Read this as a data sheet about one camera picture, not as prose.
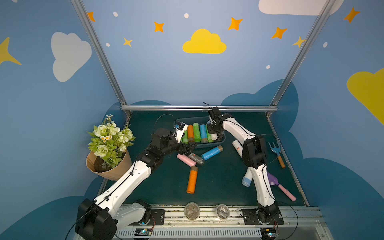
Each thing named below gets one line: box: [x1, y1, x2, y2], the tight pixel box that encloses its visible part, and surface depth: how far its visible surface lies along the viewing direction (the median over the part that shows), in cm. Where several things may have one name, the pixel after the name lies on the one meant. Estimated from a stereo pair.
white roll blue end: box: [210, 133, 218, 141], surface depth 101 cm
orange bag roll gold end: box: [187, 124, 195, 142], surface depth 106 cm
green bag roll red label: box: [192, 123, 201, 143], surface depth 106 cm
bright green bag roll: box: [205, 123, 214, 143], surface depth 103 cm
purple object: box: [267, 171, 297, 202], surface depth 87 cm
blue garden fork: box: [268, 142, 286, 169], surface depth 100 cm
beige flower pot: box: [86, 149, 132, 181], surface depth 75 cm
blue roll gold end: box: [201, 145, 224, 161], surface depth 98 cm
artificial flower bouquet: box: [87, 114, 136, 169], surface depth 73 cm
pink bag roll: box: [176, 153, 197, 167], surface depth 94 cm
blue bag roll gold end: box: [199, 124, 208, 144], surface depth 106 cm
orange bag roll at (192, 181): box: [186, 166, 199, 194], surface depth 86 cm
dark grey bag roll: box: [187, 152, 205, 166], surface depth 94 cm
